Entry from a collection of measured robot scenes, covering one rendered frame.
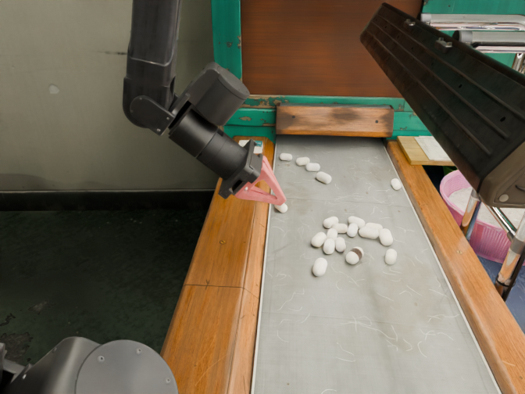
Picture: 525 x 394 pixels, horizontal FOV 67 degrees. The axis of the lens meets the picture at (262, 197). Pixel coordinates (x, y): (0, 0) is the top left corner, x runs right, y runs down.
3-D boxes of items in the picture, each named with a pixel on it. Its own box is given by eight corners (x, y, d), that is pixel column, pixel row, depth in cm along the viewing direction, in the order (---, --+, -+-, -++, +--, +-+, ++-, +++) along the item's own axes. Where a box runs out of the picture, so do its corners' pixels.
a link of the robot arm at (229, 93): (139, 91, 59) (124, 112, 52) (183, 29, 55) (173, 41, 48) (204, 138, 64) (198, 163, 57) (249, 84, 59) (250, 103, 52)
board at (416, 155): (409, 165, 94) (411, 160, 93) (396, 139, 107) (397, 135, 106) (554, 169, 92) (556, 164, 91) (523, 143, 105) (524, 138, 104)
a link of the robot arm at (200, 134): (167, 124, 61) (158, 138, 56) (194, 91, 58) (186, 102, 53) (203, 152, 63) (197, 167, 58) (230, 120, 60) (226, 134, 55)
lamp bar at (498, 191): (484, 209, 27) (519, 108, 23) (358, 41, 80) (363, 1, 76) (605, 214, 27) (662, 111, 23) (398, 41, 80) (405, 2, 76)
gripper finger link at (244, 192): (298, 174, 66) (255, 139, 63) (298, 196, 60) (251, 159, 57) (270, 199, 69) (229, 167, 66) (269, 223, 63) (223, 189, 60)
